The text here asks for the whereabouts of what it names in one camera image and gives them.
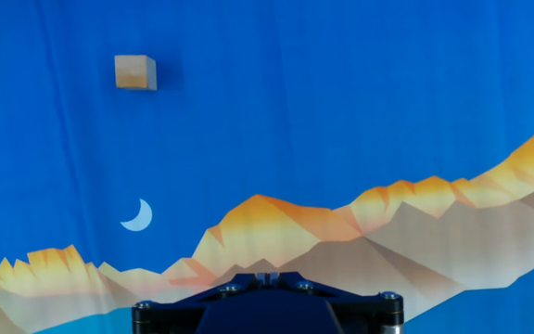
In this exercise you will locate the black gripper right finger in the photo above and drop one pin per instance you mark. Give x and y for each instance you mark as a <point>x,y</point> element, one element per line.
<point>369,315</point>

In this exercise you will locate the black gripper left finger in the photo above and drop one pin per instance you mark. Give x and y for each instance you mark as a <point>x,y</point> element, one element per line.
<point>169,315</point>

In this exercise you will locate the small wooden block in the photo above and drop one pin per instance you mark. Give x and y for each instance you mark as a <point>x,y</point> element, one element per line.
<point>132,72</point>

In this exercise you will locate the blue mountain print cloth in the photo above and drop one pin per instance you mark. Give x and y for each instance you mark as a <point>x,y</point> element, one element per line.
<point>295,93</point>

